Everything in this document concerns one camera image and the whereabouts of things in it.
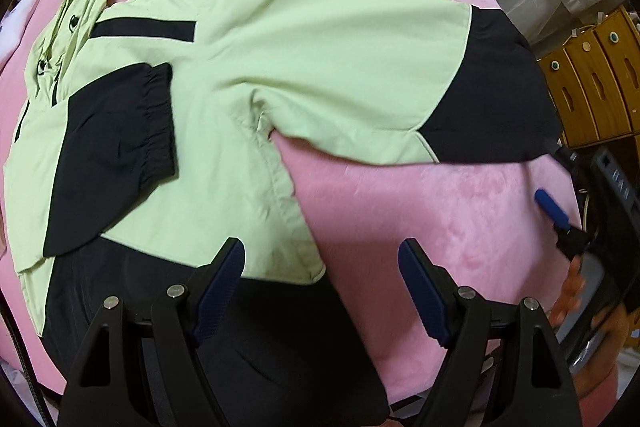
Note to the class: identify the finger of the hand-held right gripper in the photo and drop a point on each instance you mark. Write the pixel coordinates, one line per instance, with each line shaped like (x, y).
(550, 207)
(562, 155)

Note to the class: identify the green and black jacket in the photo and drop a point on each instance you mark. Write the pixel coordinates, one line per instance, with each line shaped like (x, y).
(300, 57)

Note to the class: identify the person's right hand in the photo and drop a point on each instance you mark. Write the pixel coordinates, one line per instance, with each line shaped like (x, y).
(571, 289)

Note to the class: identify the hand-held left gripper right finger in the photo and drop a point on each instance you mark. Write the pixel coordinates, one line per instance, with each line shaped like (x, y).
(425, 292)

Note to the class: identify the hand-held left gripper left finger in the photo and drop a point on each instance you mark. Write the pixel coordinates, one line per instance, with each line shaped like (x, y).
(220, 287)

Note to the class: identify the pink bed blanket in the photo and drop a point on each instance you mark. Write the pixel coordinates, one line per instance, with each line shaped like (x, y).
(425, 207)

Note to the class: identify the white printed pillow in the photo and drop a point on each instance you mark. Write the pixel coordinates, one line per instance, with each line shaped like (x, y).
(17, 22)

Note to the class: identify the wooden drawer cabinet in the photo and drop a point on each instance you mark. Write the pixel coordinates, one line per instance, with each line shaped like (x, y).
(595, 77)

